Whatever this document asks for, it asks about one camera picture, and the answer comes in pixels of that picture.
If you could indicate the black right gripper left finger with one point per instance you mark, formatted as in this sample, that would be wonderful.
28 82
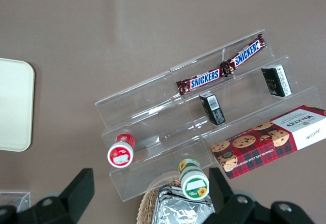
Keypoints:
74 198

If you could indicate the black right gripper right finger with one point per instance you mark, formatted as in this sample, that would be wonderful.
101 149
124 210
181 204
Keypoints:
229 203

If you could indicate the oval light wicker basket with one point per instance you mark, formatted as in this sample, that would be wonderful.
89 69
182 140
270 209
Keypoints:
149 201

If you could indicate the beige plastic tray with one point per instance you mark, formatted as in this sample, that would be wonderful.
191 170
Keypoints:
15 104

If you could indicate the green lid yogurt cup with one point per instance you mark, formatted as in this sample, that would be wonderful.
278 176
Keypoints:
194 183

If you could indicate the stacked aluminium foil containers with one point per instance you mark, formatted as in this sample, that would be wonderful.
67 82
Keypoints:
178 208

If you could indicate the clear acrylic bottle rack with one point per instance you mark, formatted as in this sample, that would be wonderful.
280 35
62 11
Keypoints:
15 198

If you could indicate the red lid yogurt cup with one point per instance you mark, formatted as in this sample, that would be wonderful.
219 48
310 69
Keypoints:
121 154

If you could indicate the red tartan cookie box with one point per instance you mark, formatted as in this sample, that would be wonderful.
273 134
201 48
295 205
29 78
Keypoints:
267 142

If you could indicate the small black box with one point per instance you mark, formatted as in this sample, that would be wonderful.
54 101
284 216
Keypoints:
212 108
276 80

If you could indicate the clear acrylic step display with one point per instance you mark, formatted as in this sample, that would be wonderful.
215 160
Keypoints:
152 112

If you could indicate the brown snickers bar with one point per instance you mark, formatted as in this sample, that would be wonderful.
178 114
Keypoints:
245 53
201 79

